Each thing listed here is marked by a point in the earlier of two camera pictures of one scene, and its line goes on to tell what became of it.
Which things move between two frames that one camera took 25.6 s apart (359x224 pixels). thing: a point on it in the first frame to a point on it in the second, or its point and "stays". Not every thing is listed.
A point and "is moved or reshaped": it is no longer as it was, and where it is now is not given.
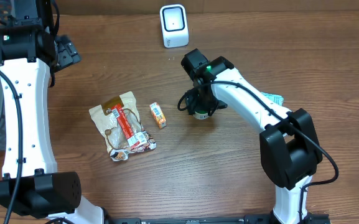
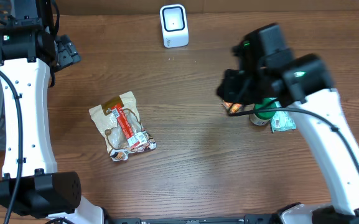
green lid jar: (201, 114) is moved or reshaped
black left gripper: (68, 50) stays
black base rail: (249, 219) stays
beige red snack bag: (119, 121) stays
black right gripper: (202, 101) to (229, 86)
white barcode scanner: (174, 25) stays
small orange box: (158, 115) is moved or reshaped
